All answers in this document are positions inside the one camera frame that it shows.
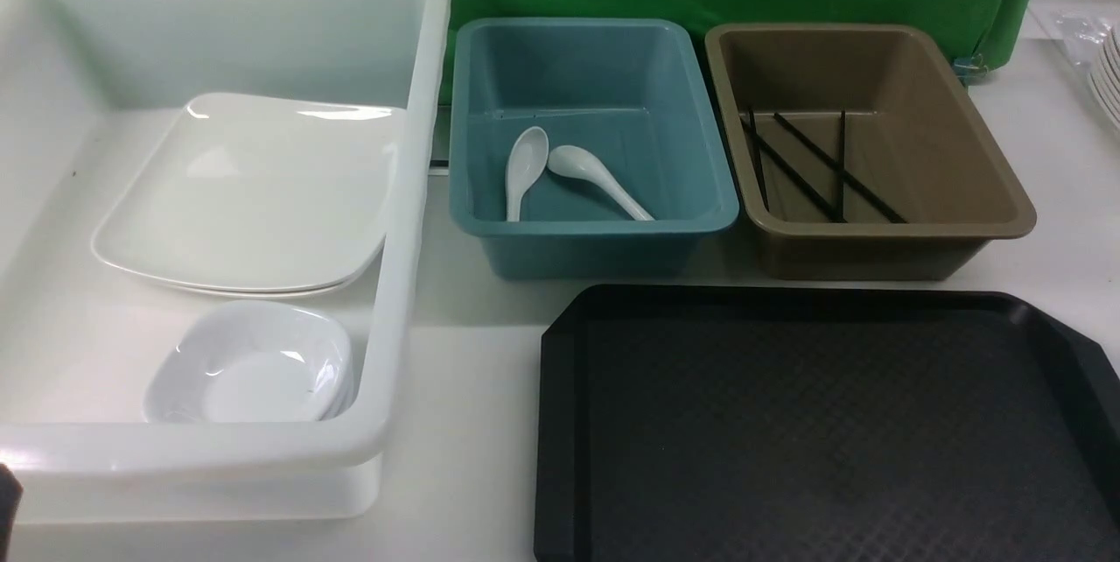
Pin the large white plastic tub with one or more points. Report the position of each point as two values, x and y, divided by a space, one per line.
89 87

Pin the teal plastic bin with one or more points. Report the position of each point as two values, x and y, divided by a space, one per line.
628 90

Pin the clear plastic wrap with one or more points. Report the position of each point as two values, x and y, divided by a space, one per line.
1082 35

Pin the black plastic serving tray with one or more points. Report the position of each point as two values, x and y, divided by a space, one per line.
701 423

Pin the stack of white plates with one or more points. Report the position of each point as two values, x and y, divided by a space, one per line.
1103 76

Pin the large white square plate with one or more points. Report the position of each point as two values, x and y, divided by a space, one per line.
253 191

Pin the white bowl tray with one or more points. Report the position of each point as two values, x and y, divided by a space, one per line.
257 324

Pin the white bowl in tub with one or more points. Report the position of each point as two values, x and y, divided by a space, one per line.
247 386

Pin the brown plastic bin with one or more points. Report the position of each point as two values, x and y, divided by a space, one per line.
913 136

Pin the white square plate in tub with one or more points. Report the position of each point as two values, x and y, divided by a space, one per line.
244 292

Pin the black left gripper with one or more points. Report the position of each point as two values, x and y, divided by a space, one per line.
11 495

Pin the black chopstick in brown bin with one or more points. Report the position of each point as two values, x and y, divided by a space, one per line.
834 214

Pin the white spoon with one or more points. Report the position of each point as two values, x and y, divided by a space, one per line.
525 164
574 162

